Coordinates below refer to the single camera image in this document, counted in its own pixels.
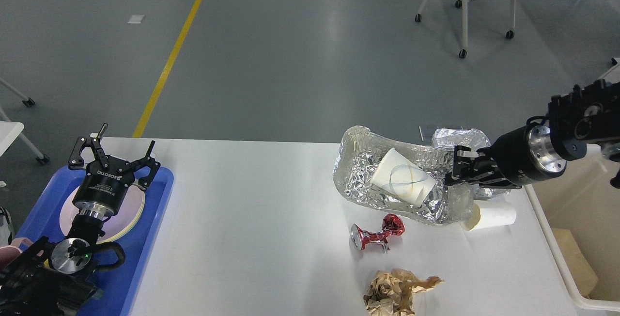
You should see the pink plate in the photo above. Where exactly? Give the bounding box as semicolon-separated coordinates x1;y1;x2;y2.
59;186;145;243

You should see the pink ribbed mug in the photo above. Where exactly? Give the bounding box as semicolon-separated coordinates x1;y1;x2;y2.
0;238;33;270

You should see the crushed red can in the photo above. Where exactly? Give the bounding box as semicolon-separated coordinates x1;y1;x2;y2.
350;214;405;253

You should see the white plastic bin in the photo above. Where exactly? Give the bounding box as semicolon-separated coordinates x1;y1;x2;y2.
525;144;620;312

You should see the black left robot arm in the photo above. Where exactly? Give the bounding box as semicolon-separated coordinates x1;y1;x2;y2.
1;124;161;316

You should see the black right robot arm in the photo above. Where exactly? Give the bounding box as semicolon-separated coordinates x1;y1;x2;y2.
444;79;620;189

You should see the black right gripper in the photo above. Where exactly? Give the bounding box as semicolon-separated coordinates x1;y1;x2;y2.
445;125;567;190

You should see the blue plastic tray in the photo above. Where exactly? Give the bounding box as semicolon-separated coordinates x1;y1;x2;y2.
17;166;173;316

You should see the yellow plate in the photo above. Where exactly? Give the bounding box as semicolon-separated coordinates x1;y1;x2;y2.
97;191;145;243

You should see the crumpled foil sheet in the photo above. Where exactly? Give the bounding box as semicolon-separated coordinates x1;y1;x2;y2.
431;128;511;200

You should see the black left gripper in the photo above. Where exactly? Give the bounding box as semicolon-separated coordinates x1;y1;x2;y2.
68;123;161;217

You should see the white side table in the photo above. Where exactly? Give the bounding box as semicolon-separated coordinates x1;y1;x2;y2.
0;78;49;164

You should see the clear plastic wrap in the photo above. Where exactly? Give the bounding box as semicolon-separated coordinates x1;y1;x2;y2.
332;125;480;227

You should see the brown paper bag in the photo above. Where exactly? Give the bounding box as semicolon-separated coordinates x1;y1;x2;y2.
552;228;598;299

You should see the white paper cup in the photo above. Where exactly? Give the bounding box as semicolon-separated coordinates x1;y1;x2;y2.
460;200;516;231

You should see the crumpled brown paper front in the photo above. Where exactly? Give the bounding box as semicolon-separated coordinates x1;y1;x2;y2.
363;269;444;316

